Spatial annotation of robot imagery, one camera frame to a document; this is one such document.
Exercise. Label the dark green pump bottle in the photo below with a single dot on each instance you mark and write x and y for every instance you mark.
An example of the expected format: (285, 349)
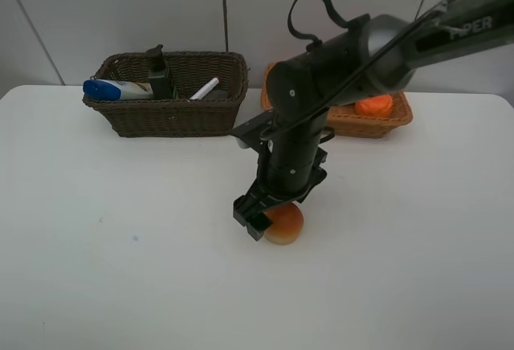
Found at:
(160, 75)

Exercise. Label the dark brown wicker basket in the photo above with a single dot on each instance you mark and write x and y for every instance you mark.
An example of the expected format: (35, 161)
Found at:
(183, 117)

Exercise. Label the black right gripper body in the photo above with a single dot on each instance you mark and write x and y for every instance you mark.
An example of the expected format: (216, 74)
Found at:
(259, 198)

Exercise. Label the orange tangerine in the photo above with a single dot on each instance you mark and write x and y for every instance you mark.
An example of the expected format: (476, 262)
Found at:
(378, 106)

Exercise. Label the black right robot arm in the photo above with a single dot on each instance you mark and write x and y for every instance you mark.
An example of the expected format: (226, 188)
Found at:
(373, 56)

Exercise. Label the orange wicker basket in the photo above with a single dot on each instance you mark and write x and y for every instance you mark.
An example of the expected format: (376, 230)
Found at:
(344, 120)

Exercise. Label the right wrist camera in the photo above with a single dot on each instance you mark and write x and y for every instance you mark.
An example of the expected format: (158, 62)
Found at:
(248, 134)

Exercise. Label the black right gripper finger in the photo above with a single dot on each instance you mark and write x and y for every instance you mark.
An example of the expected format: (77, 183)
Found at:
(257, 225)

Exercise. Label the white blue-capped shampoo bottle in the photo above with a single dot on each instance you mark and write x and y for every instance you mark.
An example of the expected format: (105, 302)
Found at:
(111, 90)

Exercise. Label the black whiteboard eraser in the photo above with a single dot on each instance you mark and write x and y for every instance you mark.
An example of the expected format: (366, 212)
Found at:
(217, 94)

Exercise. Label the white red-tipped marker pen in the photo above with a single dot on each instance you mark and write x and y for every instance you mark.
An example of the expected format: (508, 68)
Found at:
(206, 89)

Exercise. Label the red-yellow peach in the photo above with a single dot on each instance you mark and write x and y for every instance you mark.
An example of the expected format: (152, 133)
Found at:
(287, 221)

